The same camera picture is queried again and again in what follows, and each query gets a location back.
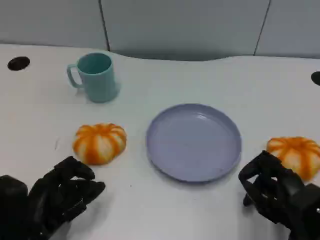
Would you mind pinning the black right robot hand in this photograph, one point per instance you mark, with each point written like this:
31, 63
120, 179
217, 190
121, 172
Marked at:
272, 190

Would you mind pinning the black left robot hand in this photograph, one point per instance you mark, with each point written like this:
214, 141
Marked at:
57, 192

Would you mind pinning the orange white toy bread roll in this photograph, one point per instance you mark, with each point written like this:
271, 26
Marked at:
296, 155
100, 143

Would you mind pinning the lilac plate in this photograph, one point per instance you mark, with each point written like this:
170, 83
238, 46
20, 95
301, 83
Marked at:
193, 142

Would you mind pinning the pale green mug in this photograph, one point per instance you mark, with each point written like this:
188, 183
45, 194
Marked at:
98, 77

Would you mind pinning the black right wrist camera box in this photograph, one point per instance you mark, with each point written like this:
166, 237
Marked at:
306, 212

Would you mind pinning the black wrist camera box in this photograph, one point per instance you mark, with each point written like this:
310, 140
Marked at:
306, 212
12, 207

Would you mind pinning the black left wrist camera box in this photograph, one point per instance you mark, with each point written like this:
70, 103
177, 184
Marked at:
12, 207

